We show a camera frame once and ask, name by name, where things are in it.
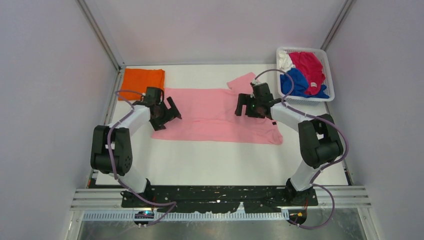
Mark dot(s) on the white t shirt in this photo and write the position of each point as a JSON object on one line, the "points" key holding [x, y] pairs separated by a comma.
{"points": [[284, 61]]}

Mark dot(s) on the aluminium frame rail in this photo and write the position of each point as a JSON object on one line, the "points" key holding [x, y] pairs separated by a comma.
{"points": [[97, 22]]}

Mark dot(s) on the magenta t shirt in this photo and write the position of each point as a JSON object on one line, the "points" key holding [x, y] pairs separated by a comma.
{"points": [[312, 69]]}

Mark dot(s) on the white plastic basket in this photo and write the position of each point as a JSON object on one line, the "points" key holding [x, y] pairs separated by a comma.
{"points": [[322, 56]]}

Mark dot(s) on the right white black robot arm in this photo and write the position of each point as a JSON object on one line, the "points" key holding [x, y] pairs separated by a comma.
{"points": [[319, 139]]}

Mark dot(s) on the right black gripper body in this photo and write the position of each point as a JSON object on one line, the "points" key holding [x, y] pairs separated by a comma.
{"points": [[254, 111]]}

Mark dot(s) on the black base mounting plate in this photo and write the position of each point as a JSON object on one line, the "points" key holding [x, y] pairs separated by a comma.
{"points": [[218, 199]]}

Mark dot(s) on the blue t shirt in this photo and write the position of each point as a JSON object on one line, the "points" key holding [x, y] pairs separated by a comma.
{"points": [[300, 85]]}

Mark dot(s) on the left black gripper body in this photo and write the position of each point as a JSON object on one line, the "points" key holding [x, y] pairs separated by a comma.
{"points": [[164, 116]]}

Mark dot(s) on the white slotted cable duct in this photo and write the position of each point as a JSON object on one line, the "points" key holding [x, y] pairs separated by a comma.
{"points": [[149, 216]]}

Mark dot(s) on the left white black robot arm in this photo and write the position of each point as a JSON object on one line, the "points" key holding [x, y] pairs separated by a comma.
{"points": [[111, 149]]}

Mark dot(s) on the folded orange t shirt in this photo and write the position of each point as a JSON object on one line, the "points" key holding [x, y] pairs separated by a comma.
{"points": [[138, 80]]}

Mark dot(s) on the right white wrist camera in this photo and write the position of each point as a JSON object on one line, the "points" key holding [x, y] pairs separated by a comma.
{"points": [[255, 82]]}

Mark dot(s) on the pink t shirt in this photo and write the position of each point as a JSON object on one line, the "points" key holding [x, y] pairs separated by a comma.
{"points": [[209, 115]]}

